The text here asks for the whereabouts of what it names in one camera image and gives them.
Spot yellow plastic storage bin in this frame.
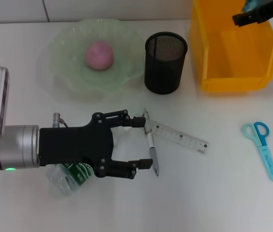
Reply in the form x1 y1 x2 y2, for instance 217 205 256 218
189 0 273 93

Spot green glass fruit plate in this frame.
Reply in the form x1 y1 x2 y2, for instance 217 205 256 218
48 18 144 94

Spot black mesh pen holder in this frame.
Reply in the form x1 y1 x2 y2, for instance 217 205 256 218
144 31 188 95

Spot white grey ballpoint pen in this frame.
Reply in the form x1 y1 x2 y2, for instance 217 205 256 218
142 108 160 177

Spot pink peach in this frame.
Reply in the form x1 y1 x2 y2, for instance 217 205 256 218
85 41 115 71

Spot transparent plastic ruler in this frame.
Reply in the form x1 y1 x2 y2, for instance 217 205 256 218
143 116 211 157

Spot clear green-label water bottle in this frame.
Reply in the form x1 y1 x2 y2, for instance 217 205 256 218
45 125 133 198

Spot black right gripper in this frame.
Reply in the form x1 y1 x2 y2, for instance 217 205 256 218
232 0 273 27

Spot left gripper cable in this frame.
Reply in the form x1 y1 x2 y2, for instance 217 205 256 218
52 112 70 129

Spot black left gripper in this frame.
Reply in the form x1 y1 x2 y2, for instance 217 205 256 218
39 109 154 180

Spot blue and teal scissors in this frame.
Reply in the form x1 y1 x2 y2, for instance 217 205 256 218
242 121 273 182

